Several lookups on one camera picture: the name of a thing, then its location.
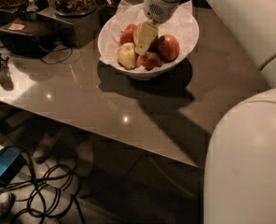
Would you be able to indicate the metal scoop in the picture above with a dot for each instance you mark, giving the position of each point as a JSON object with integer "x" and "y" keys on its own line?
{"x": 32, "y": 7}

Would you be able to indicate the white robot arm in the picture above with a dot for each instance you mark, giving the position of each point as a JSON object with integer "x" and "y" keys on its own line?
{"x": 240, "y": 167}

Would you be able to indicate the yellow-green left apple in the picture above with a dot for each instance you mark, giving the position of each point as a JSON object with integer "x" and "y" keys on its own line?
{"x": 126, "y": 55}

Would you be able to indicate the red apple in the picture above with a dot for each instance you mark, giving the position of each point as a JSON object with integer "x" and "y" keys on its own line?
{"x": 149, "y": 60}
{"x": 127, "y": 34}
{"x": 168, "y": 48}

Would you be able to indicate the blue foot pedal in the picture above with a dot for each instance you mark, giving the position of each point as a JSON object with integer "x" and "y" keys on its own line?
{"x": 11, "y": 162}

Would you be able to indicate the back left red apple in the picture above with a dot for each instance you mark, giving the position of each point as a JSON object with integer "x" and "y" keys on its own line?
{"x": 127, "y": 34}

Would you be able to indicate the white paper liner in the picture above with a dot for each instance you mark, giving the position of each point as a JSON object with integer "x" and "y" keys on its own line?
{"x": 178, "y": 22}

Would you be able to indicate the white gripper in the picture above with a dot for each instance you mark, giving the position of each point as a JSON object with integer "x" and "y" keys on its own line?
{"x": 160, "y": 9}

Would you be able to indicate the right red apple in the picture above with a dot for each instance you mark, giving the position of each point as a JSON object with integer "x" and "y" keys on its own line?
{"x": 168, "y": 48}

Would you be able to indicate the white bowl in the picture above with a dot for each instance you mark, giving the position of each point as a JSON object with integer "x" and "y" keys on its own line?
{"x": 162, "y": 72}

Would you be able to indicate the dark display stand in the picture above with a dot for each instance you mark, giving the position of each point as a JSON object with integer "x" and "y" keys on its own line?
{"x": 74, "y": 31}

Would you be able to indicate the black VR headset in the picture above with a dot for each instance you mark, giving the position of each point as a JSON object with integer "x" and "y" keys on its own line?
{"x": 33, "y": 39}

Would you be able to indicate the front red apple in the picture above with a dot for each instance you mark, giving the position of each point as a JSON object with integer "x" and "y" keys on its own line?
{"x": 149, "y": 60}

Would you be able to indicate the white shoe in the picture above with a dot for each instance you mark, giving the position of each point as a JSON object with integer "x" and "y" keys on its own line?
{"x": 7, "y": 200}

